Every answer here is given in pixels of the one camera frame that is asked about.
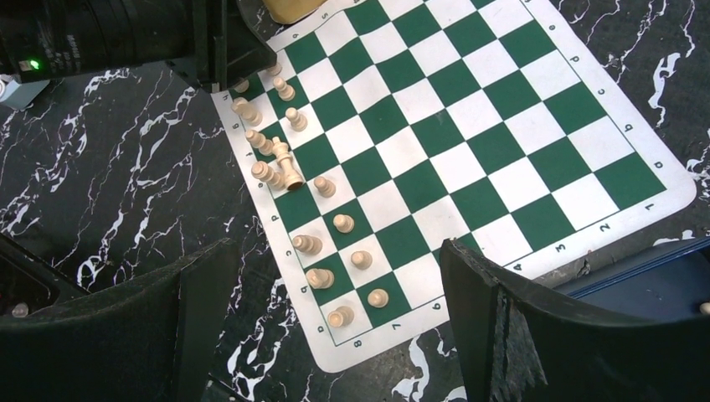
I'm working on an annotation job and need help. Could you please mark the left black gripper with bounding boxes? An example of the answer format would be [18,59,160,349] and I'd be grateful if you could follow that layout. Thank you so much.
[1,1,277,89]

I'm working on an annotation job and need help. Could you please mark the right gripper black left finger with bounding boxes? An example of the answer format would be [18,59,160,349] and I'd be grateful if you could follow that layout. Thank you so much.
[1,238,239,401]

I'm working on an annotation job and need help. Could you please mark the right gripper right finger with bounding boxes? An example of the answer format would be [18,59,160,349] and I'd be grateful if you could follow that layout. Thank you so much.
[440,240,709,401]

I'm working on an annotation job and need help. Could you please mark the light piece corner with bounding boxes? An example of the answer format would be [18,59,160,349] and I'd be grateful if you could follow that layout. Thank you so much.
[233,80,250,93]
[327,306,355,328]

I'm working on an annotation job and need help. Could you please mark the light piece back rank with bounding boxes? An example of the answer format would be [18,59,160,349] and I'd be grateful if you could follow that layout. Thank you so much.
[292,234,322,255]
[266,62,282,77]

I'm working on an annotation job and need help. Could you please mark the light piece rank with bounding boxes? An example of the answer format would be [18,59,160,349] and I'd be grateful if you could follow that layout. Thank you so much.
[273,76,296,102]
[292,234,322,255]
[266,62,282,77]

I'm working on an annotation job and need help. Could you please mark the light queen piece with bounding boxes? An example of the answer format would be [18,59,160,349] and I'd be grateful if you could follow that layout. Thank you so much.
[272,137,305,191]

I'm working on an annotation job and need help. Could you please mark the light piece passed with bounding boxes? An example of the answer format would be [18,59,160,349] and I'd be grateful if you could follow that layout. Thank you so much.
[251,161,286,190]

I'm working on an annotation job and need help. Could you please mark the green white chess board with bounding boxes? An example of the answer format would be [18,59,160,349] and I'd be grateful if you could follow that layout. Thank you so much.
[213,1,697,373]

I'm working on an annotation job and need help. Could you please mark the tan square tin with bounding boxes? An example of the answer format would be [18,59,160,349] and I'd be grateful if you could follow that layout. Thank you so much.
[263,0,327,24]

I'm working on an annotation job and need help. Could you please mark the dark blue tray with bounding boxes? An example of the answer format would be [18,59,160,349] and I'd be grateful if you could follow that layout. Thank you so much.
[555,237,709,322]

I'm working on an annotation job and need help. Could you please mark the small light blue clip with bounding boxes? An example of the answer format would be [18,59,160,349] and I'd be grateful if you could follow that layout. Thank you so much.
[1,75,50,110]

